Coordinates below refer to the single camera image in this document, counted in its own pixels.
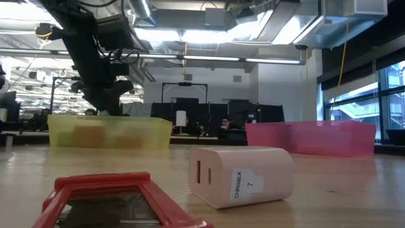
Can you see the pink labelled charger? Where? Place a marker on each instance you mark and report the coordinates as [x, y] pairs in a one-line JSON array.
[[221, 171]]

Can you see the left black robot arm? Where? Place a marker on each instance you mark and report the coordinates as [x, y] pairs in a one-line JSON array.
[[82, 47]]

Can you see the person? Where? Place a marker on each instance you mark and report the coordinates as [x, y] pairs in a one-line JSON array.
[[226, 123], [90, 112], [191, 128]]

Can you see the yellow translucent bin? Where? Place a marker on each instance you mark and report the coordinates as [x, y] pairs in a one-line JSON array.
[[152, 126]]

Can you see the black rig stand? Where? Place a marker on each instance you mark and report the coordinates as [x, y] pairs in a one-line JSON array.
[[63, 78]]

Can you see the red framed case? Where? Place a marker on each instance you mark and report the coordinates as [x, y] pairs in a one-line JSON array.
[[104, 182]]

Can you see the black monitor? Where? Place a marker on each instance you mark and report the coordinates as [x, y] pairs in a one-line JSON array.
[[395, 136], [11, 107]]

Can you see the ceiling light strip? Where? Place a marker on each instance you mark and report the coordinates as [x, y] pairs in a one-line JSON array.
[[209, 58]]

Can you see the grey ceiling box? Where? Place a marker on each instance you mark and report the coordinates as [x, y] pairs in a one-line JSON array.
[[215, 17]]

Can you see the red translucent bin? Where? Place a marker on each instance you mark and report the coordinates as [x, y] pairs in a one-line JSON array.
[[316, 139]]

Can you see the green wall charger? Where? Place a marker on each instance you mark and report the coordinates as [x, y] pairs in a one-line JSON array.
[[64, 138]]

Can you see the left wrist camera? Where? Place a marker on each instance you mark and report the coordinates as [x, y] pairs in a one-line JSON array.
[[114, 31]]

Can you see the black gantry frame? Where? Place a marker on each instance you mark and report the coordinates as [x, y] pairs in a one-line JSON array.
[[184, 84]]

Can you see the round silver duct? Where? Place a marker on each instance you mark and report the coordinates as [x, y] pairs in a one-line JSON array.
[[140, 9]]

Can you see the black partition wall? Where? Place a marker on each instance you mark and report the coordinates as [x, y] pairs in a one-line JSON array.
[[253, 114]]

